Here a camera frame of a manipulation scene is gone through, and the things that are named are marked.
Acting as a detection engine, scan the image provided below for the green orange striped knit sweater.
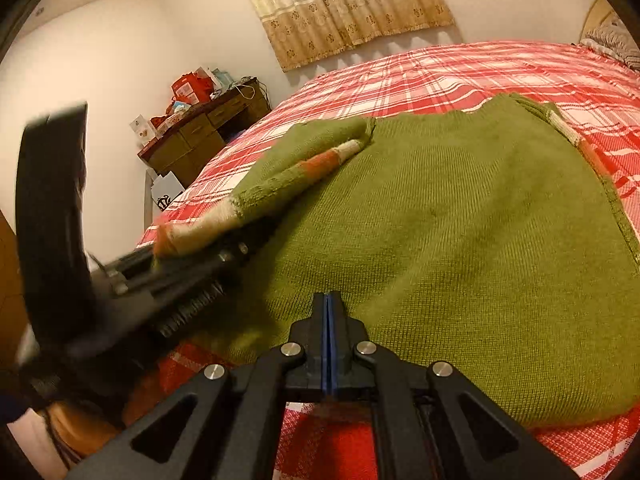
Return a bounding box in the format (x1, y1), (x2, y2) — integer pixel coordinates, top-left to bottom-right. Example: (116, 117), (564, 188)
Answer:
(154, 93), (639, 427)

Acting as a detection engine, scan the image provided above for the red plaid bed sheet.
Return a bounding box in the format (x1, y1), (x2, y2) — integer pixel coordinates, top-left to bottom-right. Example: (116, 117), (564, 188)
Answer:
(125, 41), (639, 479)

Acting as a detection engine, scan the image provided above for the white printed cardboard box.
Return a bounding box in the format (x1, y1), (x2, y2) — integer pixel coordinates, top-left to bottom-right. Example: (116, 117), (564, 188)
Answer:
(151, 171), (184, 211)

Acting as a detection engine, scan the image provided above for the dark brown wooden desk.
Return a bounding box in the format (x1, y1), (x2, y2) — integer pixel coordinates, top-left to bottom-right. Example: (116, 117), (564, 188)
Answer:
(138, 77), (271, 188)

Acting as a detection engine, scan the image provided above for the white card box on desk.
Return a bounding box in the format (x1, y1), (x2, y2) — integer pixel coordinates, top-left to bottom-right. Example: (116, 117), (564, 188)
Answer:
(129, 115), (156, 148)

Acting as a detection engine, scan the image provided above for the red gift box on desk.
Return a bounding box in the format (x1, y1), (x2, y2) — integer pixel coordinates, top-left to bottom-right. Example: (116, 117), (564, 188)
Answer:
(171, 73), (215, 105)

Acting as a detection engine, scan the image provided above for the beige floral window curtain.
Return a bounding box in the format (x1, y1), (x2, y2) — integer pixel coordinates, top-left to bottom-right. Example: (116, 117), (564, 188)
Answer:
(250, 0), (454, 72)

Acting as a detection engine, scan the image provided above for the grey patterned pillow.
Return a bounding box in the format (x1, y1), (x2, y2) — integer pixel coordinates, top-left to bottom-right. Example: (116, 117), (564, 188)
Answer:
(580, 18), (640, 70)

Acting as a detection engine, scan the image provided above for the cream wooden bed headboard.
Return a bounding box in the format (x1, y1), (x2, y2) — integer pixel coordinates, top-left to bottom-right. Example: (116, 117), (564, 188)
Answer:
(579, 0), (618, 42)

